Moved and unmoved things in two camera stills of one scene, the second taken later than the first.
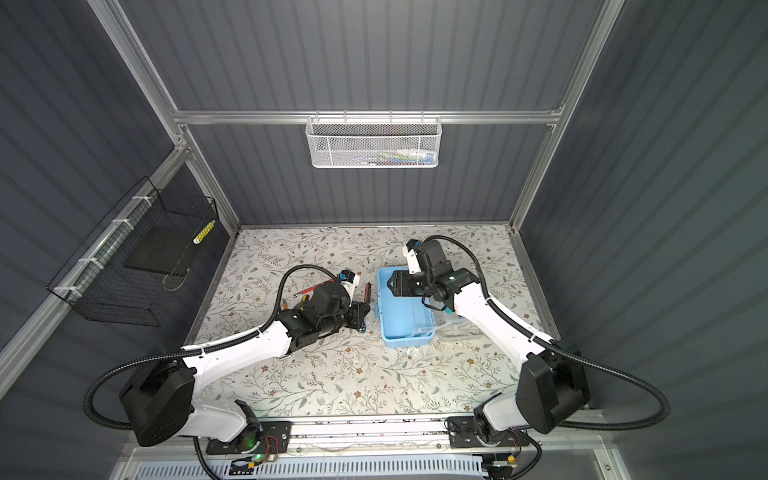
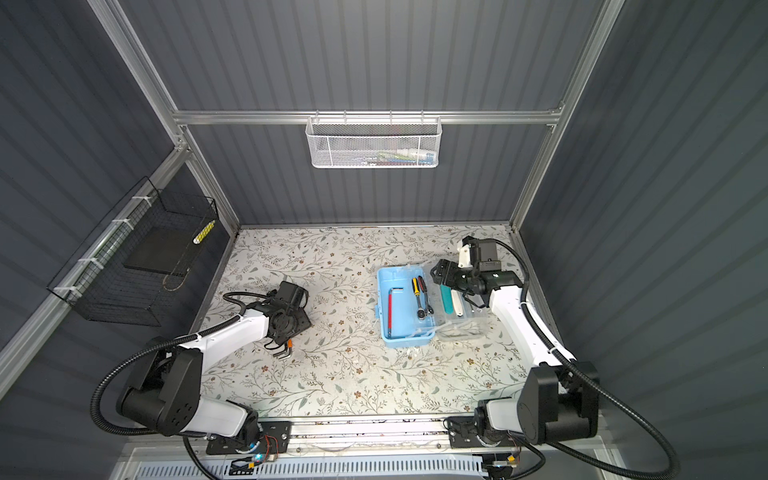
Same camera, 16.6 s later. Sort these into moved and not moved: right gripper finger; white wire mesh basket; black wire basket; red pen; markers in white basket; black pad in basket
Moved: right gripper finger; red pen
Not moved: white wire mesh basket; black pad in basket; black wire basket; markers in white basket
